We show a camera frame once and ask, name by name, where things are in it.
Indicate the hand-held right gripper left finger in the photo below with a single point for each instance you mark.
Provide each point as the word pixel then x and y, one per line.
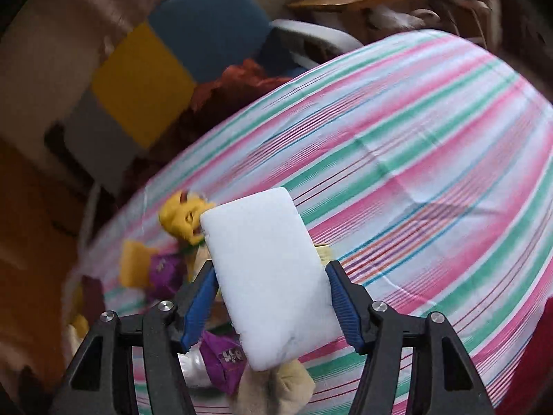
pixel 199 307

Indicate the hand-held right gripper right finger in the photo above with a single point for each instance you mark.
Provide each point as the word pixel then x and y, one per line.
pixel 343 307

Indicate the white foam block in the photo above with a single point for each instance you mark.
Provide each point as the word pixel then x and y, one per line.
pixel 268 276

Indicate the cream plush toy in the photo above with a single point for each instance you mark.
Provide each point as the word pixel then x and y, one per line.
pixel 281 389

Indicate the purple snack packet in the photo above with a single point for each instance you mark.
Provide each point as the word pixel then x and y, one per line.
pixel 222 359
pixel 166 274

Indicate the silver foil packet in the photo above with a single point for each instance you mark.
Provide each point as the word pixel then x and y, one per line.
pixel 194 365

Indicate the striped bed sheet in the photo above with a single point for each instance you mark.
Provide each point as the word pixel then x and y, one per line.
pixel 410 160

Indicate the red blanket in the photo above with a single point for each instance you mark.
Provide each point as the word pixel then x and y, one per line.
pixel 531 367

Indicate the red-brown cloth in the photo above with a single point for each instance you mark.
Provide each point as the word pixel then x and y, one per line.
pixel 242 82

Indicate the blue yellow grey chair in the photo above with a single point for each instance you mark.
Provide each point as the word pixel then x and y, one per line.
pixel 142 78

